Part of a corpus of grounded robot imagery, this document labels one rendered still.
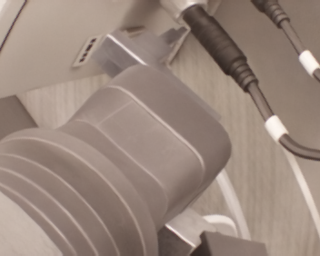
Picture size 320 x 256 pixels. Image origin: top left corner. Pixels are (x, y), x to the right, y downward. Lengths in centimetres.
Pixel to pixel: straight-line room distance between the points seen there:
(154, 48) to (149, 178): 8
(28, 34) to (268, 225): 13
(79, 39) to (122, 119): 10
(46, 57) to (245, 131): 9
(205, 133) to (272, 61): 10
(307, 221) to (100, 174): 16
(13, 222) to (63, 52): 21
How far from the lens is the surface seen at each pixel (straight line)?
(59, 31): 81
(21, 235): 62
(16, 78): 82
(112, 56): 77
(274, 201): 84
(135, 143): 73
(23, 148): 69
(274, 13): 77
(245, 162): 85
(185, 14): 81
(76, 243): 65
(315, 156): 77
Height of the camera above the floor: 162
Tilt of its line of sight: 8 degrees down
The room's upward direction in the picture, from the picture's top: 4 degrees counter-clockwise
